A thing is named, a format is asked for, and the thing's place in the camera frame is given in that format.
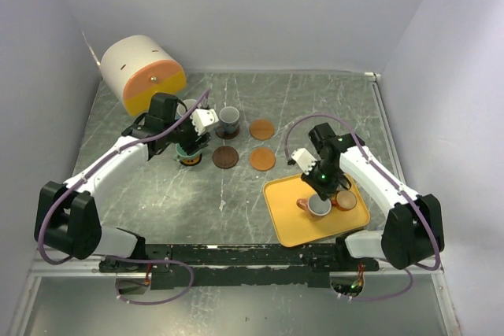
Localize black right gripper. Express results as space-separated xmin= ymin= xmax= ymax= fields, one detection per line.
xmin=301 ymin=160 xmax=341 ymax=201

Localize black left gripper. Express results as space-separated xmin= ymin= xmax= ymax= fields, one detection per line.
xmin=164 ymin=105 xmax=212 ymax=156

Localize teal cup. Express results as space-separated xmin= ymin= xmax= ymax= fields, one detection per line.
xmin=174 ymin=144 xmax=202 ymax=161

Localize yellow black-rimmed coaster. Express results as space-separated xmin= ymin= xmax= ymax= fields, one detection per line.
xmin=179 ymin=154 xmax=202 ymax=167

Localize large white blue-handled mug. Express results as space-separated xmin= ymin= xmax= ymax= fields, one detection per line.
xmin=175 ymin=98 xmax=201 ymax=120

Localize white pink cup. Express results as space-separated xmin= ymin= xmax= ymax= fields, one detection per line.
xmin=296 ymin=194 xmax=332 ymax=220

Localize dark brown wooden coaster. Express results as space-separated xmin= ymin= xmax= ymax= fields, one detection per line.
xmin=216 ymin=127 xmax=240 ymax=140

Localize dark walnut wooden coaster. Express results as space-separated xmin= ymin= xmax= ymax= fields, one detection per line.
xmin=212 ymin=146 xmax=239 ymax=169

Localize white grey-handled cup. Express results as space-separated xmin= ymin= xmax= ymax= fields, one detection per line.
xmin=217 ymin=106 xmax=240 ymax=134

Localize yellow plastic tray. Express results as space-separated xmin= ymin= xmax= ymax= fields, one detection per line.
xmin=263 ymin=175 xmax=371 ymax=247

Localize light orange wooden coaster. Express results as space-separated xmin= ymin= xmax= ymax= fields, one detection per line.
xmin=250 ymin=147 xmax=276 ymax=172

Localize tan wooden coaster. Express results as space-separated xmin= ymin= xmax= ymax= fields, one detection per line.
xmin=249 ymin=119 xmax=275 ymax=141

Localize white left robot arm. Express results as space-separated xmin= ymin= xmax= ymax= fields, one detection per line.
xmin=34 ymin=90 xmax=219 ymax=272

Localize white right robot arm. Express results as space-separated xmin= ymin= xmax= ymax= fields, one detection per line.
xmin=291 ymin=123 xmax=444 ymax=271

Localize orange copper cup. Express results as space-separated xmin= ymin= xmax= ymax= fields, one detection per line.
xmin=331 ymin=190 xmax=358 ymax=211

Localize white cylindrical drawer cabinet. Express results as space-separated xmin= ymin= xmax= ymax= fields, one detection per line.
xmin=100 ymin=35 xmax=187 ymax=116

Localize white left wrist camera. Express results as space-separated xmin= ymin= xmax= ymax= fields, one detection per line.
xmin=190 ymin=109 xmax=220 ymax=136

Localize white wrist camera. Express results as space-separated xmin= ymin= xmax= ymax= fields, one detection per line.
xmin=287 ymin=148 xmax=317 ymax=175
xmin=190 ymin=109 xmax=220 ymax=136

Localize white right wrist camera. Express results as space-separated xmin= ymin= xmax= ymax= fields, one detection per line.
xmin=287 ymin=148 xmax=317 ymax=175

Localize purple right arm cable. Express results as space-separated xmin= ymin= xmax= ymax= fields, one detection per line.
xmin=283 ymin=113 xmax=443 ymax=301

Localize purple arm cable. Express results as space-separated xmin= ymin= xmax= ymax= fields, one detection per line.
xmin=283 ymin=113 xmax=443 ymax=301
xmin=37 ymin=89 xmax=211 ymax=305

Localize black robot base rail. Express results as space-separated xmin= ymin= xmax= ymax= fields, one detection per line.
xmin=98 ymin=242 xmax=379 ymax=294

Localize aluminium frame rail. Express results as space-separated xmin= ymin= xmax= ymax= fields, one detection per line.
xmin=29 ymin=242 xmax=445 ymax=278

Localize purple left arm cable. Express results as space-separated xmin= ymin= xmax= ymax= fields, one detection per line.
xmin=37 ymin=89 xmax=211 ymax=305

